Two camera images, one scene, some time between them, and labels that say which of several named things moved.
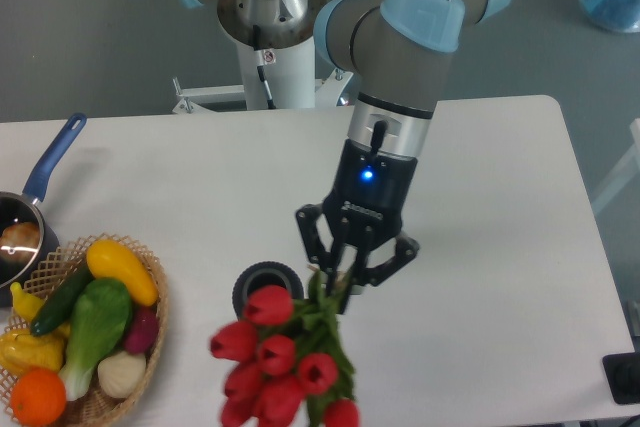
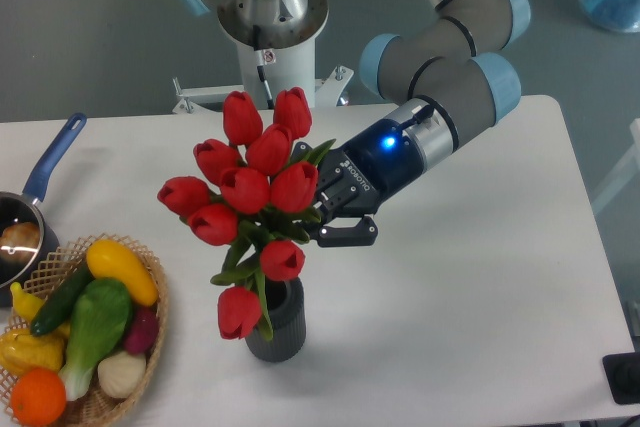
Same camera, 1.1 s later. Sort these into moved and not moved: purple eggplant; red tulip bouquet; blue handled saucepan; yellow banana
Moved: red tulip bouquet
Not moved: purple eggplant; blue handled saucepan; yellow banana
